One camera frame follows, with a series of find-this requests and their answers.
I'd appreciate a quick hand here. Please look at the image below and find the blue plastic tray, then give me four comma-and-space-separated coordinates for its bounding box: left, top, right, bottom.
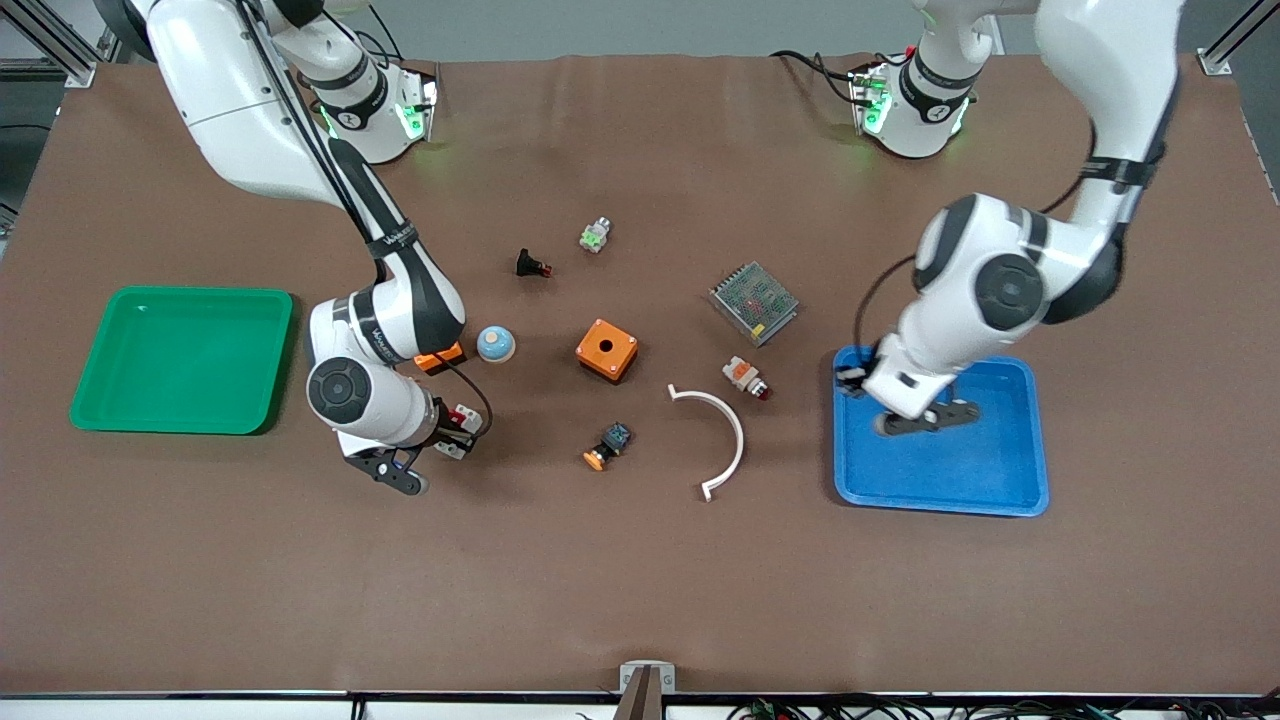
832, 345, 1051, 518

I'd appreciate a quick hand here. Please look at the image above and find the orange black electrical component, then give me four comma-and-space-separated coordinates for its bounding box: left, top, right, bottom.
413, 341, 468, 375

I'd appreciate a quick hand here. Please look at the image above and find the white curved pipe clamp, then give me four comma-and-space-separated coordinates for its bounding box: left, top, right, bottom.
668, 384, 746, 503

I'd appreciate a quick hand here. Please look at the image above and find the perforated metal power supply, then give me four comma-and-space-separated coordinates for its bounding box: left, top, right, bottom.
708, 261, 800, 348

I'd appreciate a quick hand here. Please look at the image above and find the orange blue push button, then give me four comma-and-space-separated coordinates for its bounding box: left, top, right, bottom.
582, 422, 633, 472

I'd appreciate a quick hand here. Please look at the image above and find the green plastic tray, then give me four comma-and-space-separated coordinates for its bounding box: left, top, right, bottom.
68, 286, 296, 437

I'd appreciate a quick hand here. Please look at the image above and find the orange button box with hole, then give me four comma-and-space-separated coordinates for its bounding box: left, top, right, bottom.
575, 318, 640, 384

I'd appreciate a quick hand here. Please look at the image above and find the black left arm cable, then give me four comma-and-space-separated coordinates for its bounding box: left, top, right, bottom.
853, 110, 1101, 376

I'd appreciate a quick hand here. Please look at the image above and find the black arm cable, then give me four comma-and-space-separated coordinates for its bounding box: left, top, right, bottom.
853, 110, 1101, 376
235, 0, 494, 441

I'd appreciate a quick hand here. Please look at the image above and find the red white push button switch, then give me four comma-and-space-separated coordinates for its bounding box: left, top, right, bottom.
722, 356, 772, 402

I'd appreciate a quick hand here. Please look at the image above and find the black velcro strap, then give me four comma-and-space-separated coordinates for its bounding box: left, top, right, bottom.
365, 226, 420, 260
1080, 155, 1166, 191

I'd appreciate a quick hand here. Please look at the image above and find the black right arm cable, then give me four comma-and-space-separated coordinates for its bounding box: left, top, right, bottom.
235, 0, 494, 441

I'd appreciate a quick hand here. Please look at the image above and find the black cable bundle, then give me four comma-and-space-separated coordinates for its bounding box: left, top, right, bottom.
728, 696, 1280, 720

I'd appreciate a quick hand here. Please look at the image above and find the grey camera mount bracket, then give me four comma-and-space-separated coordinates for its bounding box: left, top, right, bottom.
612, 660, 677, 720

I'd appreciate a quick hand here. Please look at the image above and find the white table edge rail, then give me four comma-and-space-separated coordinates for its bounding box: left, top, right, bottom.
0, 692, 1280, 720

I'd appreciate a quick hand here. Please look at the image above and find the black base cable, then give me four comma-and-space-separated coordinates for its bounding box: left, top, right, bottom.
770, 48, 866, 106

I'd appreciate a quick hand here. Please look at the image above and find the aluminium frame profile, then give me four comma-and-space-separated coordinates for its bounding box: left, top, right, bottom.
1195, 0, 1280, 76
0, 0, 101, 89

